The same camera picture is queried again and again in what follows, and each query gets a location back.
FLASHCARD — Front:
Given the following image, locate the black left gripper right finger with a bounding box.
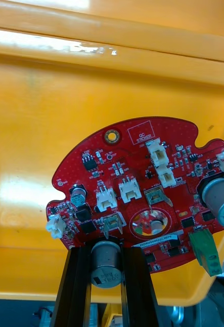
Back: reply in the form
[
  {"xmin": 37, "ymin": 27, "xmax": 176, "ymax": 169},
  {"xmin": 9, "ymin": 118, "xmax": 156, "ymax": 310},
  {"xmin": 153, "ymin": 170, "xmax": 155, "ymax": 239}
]
[{"xmin": 120, "ymin": 244, "xmax": 161, "ymax": 327}]

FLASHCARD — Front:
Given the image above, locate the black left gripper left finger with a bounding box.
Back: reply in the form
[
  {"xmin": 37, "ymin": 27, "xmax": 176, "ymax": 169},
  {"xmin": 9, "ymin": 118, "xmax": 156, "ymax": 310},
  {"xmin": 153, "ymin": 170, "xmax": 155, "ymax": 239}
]
[{"xmin": 50, "ymin": 245, "xmax": 93, "ymax": 327}]

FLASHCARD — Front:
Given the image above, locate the round red circuit board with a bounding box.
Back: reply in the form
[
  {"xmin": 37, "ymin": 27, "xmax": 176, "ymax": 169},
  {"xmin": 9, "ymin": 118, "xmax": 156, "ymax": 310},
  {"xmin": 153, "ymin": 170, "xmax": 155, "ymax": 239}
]
[{"xmin": 45, "ymin": 116, "xmax": 224, "ymax": 290}]

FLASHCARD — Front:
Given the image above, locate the yellow-orange plastic bin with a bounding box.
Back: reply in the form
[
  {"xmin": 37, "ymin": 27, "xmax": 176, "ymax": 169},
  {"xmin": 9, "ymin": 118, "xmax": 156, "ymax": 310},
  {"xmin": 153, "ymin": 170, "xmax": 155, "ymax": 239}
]
[
  {"xmin": 0, "ymin": 26, "xmax": 224, "ymax": 308},
  {"xmin": 0, "ymin": 0, "xmax": 224, "ymax": 63}
]

